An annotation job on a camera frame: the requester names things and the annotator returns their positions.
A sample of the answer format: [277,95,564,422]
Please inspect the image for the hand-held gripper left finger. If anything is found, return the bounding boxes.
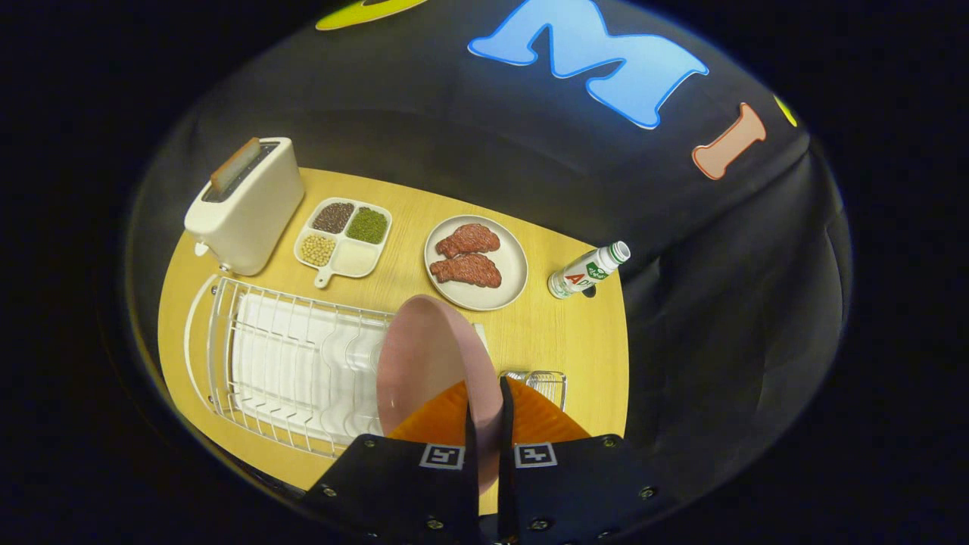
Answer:
[299,378,482,545]

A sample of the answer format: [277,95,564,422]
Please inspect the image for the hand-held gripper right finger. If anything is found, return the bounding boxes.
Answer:
[496,376,686,545]

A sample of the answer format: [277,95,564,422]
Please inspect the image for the metal wire basket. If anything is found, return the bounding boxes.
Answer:
[500,369,569,413]

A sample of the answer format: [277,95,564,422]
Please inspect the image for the pink plate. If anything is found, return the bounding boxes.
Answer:
[376,294,504,497]

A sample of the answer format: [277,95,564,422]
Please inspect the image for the white wire dish rack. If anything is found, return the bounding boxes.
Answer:
[184,274,485,459]

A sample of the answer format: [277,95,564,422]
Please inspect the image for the round cream plate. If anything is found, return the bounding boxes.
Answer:
[424,215,529,312]

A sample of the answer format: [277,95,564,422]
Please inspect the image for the white drip tray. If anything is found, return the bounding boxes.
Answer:
[231,294,485,447]

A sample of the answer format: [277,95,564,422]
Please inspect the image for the red steak piece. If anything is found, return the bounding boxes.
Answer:
[429,253,503,289]
[435,223,502,260]

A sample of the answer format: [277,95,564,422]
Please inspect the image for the white green-label drink bottle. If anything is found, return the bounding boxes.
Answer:
[547,241,631,300]

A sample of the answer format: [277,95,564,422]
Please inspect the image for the white divided bean tray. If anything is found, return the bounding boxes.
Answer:
[294,198,393,289]

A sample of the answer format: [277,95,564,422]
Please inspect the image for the white toaster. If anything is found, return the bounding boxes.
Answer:
[184,137,305,277]

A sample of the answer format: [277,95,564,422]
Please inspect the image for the black backdrop cloth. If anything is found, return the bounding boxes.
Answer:
[125,0,852,523]

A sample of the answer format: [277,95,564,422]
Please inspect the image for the brown toast slice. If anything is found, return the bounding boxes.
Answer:
[210,137,262,193]

